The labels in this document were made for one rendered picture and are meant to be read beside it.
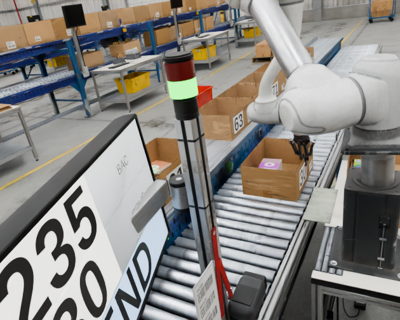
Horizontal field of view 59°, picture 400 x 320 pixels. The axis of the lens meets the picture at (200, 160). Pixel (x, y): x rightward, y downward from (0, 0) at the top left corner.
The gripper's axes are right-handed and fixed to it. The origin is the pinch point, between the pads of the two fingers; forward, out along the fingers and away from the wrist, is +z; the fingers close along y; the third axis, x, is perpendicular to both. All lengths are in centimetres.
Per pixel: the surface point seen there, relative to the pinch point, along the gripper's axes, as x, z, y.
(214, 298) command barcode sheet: -105, -66, 10
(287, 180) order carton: -18.8, -4.3, -3.8
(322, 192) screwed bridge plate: -12.0, 10.6, 10.6
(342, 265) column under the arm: -60, -8, 28
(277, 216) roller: -36.3, 3.0, -4.9
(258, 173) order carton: -18.5, -6.1, -18.7
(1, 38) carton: 196, 0, -502
